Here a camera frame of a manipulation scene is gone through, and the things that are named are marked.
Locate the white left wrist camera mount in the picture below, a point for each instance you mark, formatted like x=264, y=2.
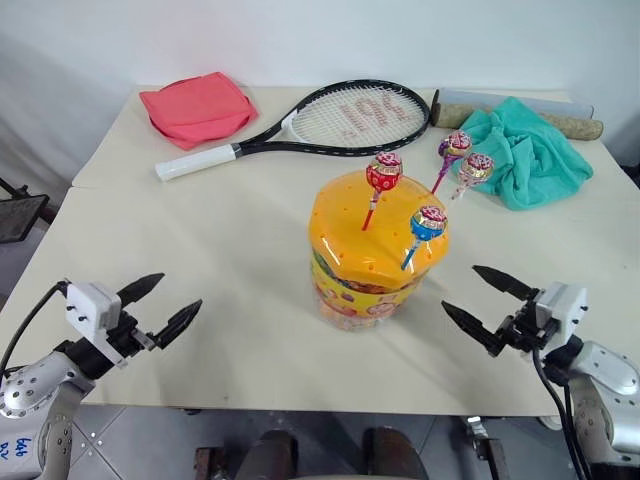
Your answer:
x=90, y=307

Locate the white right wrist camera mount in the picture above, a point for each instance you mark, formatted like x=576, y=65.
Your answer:
x=562, y=305

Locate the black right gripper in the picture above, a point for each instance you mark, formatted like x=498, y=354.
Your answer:
x=525, y=330

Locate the red wrapped lollipop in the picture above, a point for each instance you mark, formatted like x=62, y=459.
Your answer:
x=384, y=172

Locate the purple wrapped lollipop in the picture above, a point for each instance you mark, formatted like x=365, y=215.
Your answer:
x=456, y=144

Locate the pink wrapped lollipop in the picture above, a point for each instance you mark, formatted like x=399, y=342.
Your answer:
x=476, y=167

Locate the orange lollipop display jar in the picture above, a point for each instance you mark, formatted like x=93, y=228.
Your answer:
x=350, y=235

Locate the black white tennis racket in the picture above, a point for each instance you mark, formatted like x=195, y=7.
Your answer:
x=200, y=161

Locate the teal crumpled cloth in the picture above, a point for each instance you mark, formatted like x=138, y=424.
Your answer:
x=535, y=160

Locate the black metal stand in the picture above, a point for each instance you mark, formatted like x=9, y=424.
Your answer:
x=15, y=215

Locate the brown cork roll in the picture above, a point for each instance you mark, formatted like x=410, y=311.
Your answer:
x=450, y=114

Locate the metal table leg bracket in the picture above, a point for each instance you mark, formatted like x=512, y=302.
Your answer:
x=487, y=445

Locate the blue wrapped lollipop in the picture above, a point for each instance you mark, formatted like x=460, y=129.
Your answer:
x=427, y=226

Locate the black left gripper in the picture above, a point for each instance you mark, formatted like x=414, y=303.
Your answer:
x=125, y=334

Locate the coral red fabric bag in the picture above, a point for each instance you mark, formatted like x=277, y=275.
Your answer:
x=200, y=110

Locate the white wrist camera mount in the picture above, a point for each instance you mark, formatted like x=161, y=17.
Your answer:
x=562, y=305
x=90, y=307

